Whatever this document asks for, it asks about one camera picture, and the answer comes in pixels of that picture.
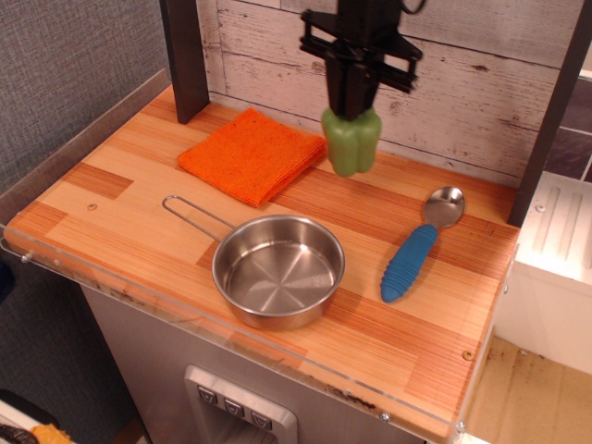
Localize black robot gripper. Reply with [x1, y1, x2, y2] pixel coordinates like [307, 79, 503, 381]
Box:
[301, 1, 423, 121]

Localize white toy sink unit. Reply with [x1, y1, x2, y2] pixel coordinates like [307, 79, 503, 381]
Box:
[494, 172, 591, 373]

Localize clear acrylic front guard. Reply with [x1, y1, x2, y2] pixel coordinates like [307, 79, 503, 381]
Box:
[1, 228, 465, 443]

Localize clear acrylic left guard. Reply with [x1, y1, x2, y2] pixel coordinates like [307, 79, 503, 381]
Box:
[1, 69, 170, 225]

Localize yellow object bottom left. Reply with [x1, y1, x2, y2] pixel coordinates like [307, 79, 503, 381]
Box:
[31, 424, 72, 444]

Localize dark right frame post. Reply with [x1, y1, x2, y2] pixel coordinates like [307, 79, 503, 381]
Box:
[507, 0, 591, 228]

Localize small steel saucepan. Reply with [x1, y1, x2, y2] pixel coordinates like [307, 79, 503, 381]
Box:
[162, 195, 346, 330]

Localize spoon with blue handle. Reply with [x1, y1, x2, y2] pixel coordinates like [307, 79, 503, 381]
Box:
[380, 186, 465, 302]

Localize green toy capsicum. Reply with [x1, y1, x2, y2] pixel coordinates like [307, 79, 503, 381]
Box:
[321, 107, 382, 177]

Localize clear acrylic guard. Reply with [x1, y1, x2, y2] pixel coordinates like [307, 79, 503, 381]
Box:
[1, 228, 465, 443]
[1, 69, 170, 225]

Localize dark frame post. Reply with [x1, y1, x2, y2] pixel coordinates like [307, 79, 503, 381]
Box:
[507, 0, 591, 228]
[159, 0, 210, 124]

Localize orange folded cloth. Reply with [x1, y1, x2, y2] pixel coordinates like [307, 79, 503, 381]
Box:
[178, 108, 326, 207]

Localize dark left frame post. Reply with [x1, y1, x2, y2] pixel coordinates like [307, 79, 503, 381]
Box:
[159, 0, 210, 124]

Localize grey cabinet with dispenser panel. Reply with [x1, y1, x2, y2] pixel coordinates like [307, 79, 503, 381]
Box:
[83, 289, 421, 443]

